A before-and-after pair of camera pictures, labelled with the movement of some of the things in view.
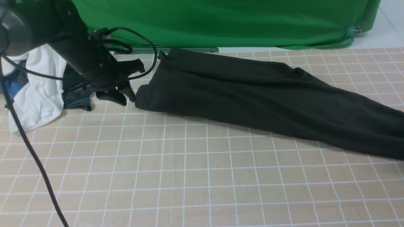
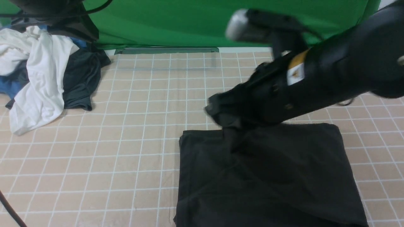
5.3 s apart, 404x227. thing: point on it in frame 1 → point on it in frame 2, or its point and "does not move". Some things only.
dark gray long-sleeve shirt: x=271 y=93 → x=282 y=175
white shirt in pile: x=39 y=100 does not move
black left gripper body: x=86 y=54 → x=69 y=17
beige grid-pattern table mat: x=118 y=165 does not move
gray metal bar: x=162 y=50 does not move
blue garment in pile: x=14 y=87 does not move
